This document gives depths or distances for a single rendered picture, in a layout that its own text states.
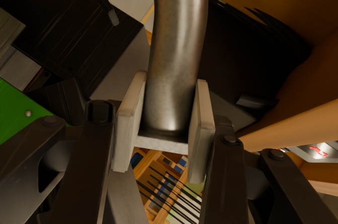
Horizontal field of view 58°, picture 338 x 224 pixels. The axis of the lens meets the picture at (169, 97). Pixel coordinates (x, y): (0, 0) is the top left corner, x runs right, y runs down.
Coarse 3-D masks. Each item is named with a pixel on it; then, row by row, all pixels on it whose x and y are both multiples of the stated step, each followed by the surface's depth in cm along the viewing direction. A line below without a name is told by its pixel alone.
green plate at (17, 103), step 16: (0, 80) 50; (0, 96) 50; (16, 96) 50; (0, 112) 49; (16, 112) 50; (32, 112) 50; (48, 112) 51; (0, 128) 49; (16, 128) 50; (0, 144) 49
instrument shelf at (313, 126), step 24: (312, 48) 37; (336, 48) 26; (312, 72) 29; (336, 72) 22; (288, 96) 33; (312, 96) 24; (336, 96) 19; (264, 120) 37; (288, 120) 28; (312, 120) 24; (336, 120) 21; (264, 144) 42; (288, 144) 34
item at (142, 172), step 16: (144, 160) 338; (160, 160) 411; (176, 160) 414; (144, 176) 336; (160, 176) 344; (176, 176) 404; (144, 192) 323; (176, 192) 323; (192, 192) 377; (144, 208) 299; (176, 208) 308
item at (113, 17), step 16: (208, 0) 43; (112, 16) 41; (240, 16) 42; (256, 32) 42; (272, 32) 39; (288, 32) 36; (272, 48) 42; (288, 48) 39; (304, 48) 36; (288, 64) 41; (240, 96) 37; (256, 96) 37
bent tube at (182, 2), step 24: (168, 0) 16; (192, 0) 16; (168, 24) 16; (192, 24) 16; (168, 48) 16; (192, 48) 16; (168, 72) 17; (192, 72) 17; (144, 96) 19; (168, 96) 17; (192, 96) 18; (144, 120) 19; (168, 120) 18; (144, 144) 18; (168, 144) 18
